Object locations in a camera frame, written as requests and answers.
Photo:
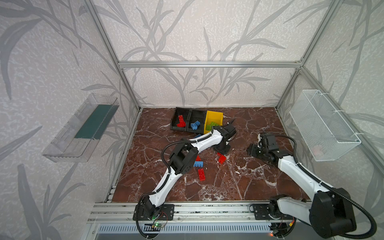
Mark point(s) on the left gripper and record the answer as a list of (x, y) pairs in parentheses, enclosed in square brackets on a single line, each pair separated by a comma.
[(223, 147)]

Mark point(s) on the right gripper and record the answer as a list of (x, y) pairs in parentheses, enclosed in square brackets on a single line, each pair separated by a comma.
[(251, 150)]

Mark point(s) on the blue lego brick top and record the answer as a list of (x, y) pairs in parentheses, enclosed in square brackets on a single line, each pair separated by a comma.
[(195, 126)]

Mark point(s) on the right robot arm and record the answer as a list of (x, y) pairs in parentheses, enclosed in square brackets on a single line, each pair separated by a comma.
[(330, 211)]

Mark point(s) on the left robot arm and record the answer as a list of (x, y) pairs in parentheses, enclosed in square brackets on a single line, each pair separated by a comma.
[(180, 156)]

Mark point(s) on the yellow bin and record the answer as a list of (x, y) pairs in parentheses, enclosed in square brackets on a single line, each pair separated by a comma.
[(213, 117)]

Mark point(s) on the red lego brick small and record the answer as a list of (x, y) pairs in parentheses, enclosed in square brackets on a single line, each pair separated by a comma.
[(222, 159)]

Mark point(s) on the middle black bin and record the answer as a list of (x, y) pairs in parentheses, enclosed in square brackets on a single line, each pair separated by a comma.
[(196, 116)]

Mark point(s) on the black bin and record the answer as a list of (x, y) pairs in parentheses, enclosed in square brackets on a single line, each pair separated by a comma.
[(196, 116), (175, 120)]

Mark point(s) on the blue lego brick front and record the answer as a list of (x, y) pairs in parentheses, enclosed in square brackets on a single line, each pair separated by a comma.
[(198, 164)]

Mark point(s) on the left black bin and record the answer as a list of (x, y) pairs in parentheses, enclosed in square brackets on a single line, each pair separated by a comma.
[(175, 120)]

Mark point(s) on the red lego brick front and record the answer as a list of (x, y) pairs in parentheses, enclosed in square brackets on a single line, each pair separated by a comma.
[(202, 176)]

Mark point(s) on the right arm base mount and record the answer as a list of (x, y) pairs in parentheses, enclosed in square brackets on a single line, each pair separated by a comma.
[(268, 211)]

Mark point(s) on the white wire basket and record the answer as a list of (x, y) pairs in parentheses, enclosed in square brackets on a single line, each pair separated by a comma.
[(324, 130)]

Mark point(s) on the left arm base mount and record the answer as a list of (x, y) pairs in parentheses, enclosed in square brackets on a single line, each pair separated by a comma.
[(164, 212)]

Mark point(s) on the aluminium front rail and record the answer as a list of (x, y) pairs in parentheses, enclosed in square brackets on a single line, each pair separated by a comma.
[(188, 212)]

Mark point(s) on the clear plastic wall tray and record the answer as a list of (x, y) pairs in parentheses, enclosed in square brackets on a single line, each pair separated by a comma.
[(79, 137)]

